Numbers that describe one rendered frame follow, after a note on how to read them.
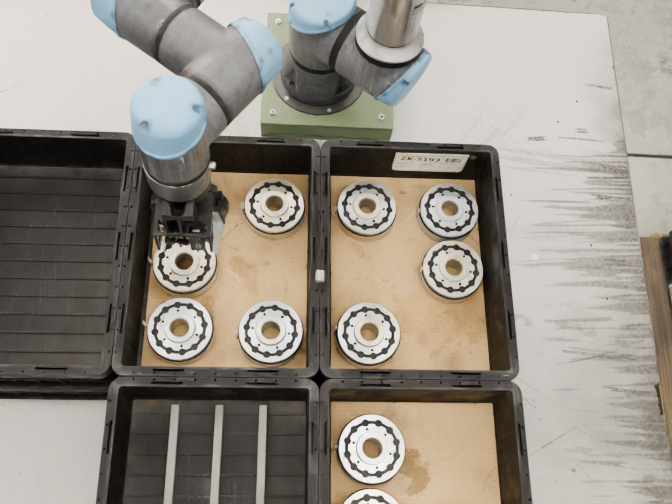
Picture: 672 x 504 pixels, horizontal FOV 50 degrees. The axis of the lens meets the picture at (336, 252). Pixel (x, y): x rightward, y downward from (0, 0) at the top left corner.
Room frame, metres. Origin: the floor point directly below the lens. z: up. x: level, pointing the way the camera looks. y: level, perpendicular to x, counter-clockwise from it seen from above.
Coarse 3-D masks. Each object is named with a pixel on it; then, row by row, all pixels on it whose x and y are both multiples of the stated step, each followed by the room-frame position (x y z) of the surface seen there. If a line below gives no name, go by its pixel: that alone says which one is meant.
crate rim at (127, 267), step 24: (216, 144) 0.56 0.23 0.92; (240, 144) 0.57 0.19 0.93; (264, 144) 0.58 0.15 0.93; (288, 144) 0.58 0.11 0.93; (312, 144) 0.59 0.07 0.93; (312, 168) 0.55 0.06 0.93; (312, 192) 0.51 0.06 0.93; (312, 216) 0.46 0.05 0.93; (312, 240) 0.42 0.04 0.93; (312, 264) 0.38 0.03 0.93; (120, 288) 0.29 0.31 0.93; (312, 288) 0.35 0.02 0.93; (120, 312) 0.25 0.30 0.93; (312, 312) 0.31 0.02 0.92; (120, 336) 0.22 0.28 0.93; (312, 336) 0.27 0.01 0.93; (120, 360) 0.18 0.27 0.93; (312, 360) 0.24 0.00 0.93
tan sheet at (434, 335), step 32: (416, 192) 0.59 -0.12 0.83; (416, 224) 0.53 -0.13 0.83; (352, 256) 0.45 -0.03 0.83; (384, 256) 0.46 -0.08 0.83; (416, 256) 0.47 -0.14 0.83; (480, 256) 0.50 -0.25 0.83; (352, 288) 0.39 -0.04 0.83; (384, 288) 0.40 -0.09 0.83; (416, 288) 0.42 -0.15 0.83; (480, 288) 0.44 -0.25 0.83; (416, 320) 0.36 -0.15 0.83; (448, 320) 0.37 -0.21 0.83; (480, 320) 0.38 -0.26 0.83; (416, 352) 0.31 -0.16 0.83; (448, 352) 0.32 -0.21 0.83; (480, 352) 0.33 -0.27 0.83
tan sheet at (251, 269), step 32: (224, 192) 0.52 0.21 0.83; (224, 256) 0.41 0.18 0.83; (256, 256) 0.42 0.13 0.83; (288, 256) 0.43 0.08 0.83; (160, 288) 0.33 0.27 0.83; (224, 288) 0.35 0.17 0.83; (256, 288) 0.36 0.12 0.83; (288, 288) 0.37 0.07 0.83; (224, 320) 0.30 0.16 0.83; (224, 352) 0.25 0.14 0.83
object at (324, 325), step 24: (336, 144) 0.60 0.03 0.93; (360, 144) 0.61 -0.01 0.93; (384, 144) 0.62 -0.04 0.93; (408, 144) 0.63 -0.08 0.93; (432, 144) 0.64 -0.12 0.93; (456, 144) 0.65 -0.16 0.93; (480, 144) 0.65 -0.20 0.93; (504, 216) 0.53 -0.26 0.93; (504, 240) 0.49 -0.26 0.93; (504, 264) 0.45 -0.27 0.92; (504, 288) 0.41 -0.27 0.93; (504, 312) 0.37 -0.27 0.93
